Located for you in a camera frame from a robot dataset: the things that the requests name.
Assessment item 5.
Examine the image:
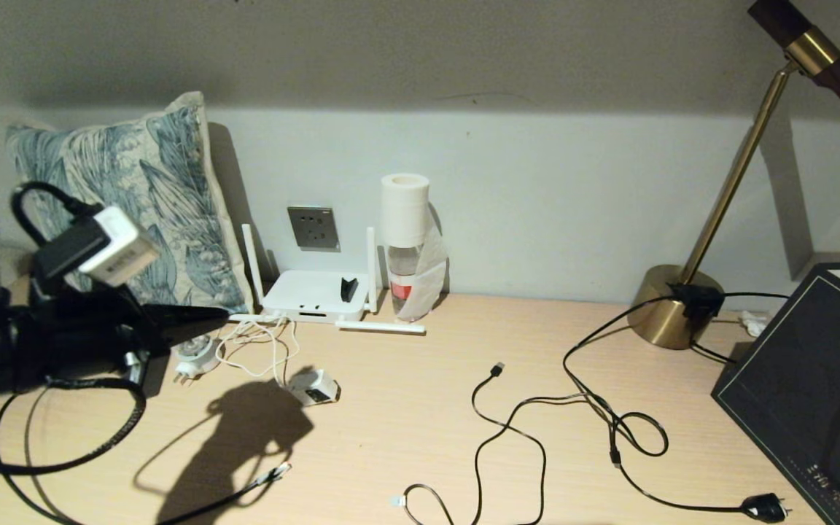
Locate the white power adapter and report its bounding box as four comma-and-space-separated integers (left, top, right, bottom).
287, 368, 341, 407

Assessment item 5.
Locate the black ethernet cable clear plug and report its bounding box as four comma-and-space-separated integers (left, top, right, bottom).
0, 386, 293, 525

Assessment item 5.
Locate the white round plug adapter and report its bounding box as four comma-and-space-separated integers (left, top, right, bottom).
172, 337, 222, 386

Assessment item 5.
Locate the white router with antennas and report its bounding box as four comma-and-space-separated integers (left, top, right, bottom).
229, 224, 427, 335

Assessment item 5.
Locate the blue leaf print pillow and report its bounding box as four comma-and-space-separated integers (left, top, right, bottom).
6, 91, 254, 316

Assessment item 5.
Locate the clear bottle red label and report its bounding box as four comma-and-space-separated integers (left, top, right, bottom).
386, 244, 424, 319

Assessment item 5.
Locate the white toilet paper roll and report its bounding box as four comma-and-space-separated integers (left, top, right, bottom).
381, 173, 450, 322

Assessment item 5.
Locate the brass desk lamp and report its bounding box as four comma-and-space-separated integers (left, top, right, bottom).
628, 0, 840, 351

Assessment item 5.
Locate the black power adapter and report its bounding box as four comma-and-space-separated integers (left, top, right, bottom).
668, 283, 726, 322

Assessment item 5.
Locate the black box gold trim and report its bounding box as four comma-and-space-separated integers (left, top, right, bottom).
712, 252, 840, 525

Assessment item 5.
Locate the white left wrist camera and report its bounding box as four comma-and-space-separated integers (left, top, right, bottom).
32, 206, 162, 287

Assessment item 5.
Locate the white adapter cable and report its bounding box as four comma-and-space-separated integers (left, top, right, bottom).
214, 315, 300, 387

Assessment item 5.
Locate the grey metal wall socket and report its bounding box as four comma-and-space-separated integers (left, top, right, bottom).
287, 206, 341, 252

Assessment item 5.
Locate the black robot camera cable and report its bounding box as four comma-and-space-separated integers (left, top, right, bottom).
0, 182, 147, 476

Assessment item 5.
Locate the black cable white connector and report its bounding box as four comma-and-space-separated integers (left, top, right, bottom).
391, 483, 457, 525

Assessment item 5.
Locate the black USB cable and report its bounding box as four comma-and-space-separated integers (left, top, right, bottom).
471, 362, 610, 525

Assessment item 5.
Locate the black lamp power cord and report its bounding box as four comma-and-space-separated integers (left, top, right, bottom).
564, 292, 791, 524

